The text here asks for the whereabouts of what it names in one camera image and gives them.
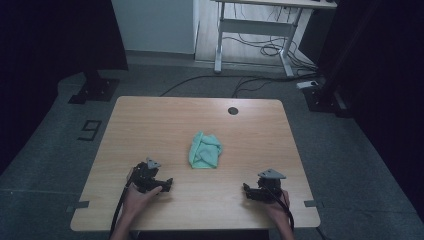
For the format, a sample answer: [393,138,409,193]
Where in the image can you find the black curtain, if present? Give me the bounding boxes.
[0,0,129,175]
[316,0,424,222]

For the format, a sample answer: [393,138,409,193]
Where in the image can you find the short black floor cable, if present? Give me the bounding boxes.
[231,76,321,99]

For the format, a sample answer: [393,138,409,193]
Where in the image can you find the black floor tape marking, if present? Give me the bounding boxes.
[77,119,103,142]

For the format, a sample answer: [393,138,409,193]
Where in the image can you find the person's left hand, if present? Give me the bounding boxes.
[122,168,164,221]

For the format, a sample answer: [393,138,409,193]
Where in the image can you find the green towel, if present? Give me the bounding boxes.
[188,130,224,170]

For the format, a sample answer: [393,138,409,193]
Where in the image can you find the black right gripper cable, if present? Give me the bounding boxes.
[264,186,296,233]

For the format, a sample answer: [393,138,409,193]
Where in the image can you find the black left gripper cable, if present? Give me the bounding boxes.
[109,166,138,240]

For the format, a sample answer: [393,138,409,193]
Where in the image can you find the long black floor cable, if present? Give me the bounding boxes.
[159,73,321,98]

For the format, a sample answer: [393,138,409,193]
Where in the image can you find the white power strip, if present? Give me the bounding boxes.
[296,80,320,90]

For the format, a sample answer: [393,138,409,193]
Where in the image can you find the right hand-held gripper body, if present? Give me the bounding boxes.
[251,168,288,204]

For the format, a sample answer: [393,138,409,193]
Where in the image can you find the black stand base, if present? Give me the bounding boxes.
[68,69,120,105]
[303,84,354,118]

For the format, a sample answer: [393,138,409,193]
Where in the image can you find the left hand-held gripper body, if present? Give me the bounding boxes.
[132,157,168,194]

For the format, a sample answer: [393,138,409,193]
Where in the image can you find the tangled black cables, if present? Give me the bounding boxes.
[222,3,318,76]

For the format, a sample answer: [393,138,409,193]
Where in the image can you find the person's right hand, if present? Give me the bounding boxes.
[264,189,292,224]

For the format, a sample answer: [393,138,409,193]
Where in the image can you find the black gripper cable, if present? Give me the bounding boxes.
[264,186,296,233]
[109,166,138,240]

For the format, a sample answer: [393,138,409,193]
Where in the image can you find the white metal desk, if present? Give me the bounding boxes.
[210,0,338,78]

